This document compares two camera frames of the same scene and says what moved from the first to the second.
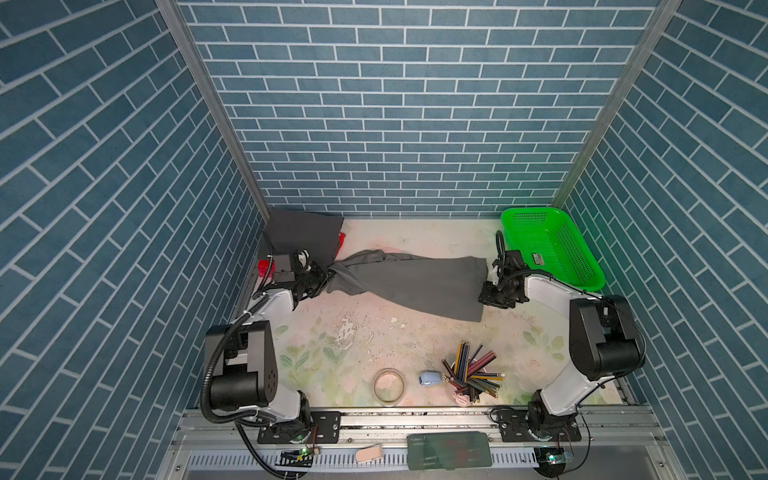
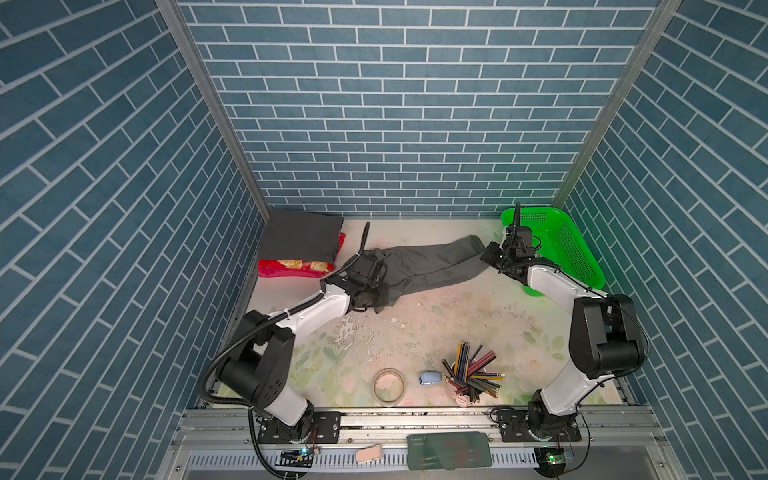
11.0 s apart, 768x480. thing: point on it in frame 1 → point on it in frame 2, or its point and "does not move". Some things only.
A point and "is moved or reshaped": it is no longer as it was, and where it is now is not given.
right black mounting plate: [513, 427] does not move
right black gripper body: [496, 294] → [497, 258]
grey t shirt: [442, 285] is moved or reshaped
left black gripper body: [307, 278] → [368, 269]
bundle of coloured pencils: [467, 376] does not move
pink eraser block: [369, 453] does not move
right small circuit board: [551, 461] does not move
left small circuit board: [295, 458] does not move
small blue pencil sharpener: [430, 378] does not move
